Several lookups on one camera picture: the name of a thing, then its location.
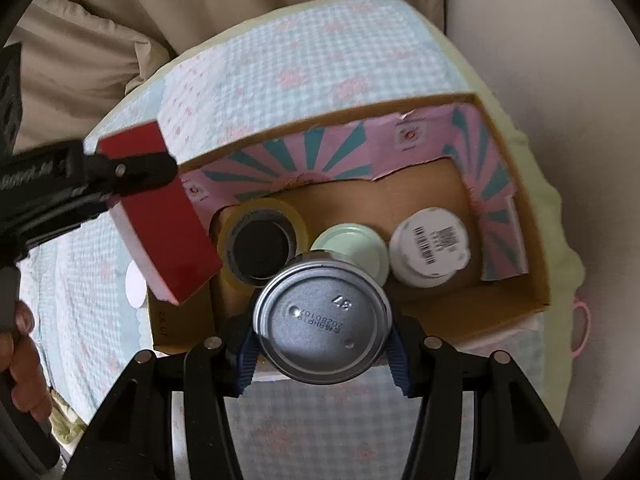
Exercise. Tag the black-lid small jar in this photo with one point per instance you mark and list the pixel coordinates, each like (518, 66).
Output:
(262, 250)

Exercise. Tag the small white bottle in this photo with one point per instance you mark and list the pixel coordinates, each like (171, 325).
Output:
(135, 285)

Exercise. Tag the person's left hand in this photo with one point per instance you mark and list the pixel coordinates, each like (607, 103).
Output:
(25, 360)

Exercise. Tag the blue pink checkered blanket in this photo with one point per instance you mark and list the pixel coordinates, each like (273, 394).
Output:
(300, 60)

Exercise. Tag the pale green bed sheet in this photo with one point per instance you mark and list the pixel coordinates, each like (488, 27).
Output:
(545, 185)

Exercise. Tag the white-lid round jar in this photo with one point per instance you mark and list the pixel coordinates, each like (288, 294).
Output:
(430, 245)

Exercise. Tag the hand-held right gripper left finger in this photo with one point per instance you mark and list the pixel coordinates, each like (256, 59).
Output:
(245, 357)

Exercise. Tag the cardboard box with pink lining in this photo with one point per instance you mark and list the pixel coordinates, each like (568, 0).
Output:
(425, 190)

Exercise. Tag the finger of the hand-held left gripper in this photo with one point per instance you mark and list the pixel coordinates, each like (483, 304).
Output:
(135, 172)

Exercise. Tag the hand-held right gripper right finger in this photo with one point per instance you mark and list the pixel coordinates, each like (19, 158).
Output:
(400, 360)

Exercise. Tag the red rectangular box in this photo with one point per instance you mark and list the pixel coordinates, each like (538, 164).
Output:
(160, 240)

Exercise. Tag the clear yellowish tape roll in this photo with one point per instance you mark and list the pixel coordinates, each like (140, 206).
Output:
(229, 242)

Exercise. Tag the silver round tin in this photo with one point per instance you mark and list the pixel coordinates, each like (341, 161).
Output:
(320, 315)

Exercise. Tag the pale green round jar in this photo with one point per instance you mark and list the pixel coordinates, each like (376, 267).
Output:
(350, 250)

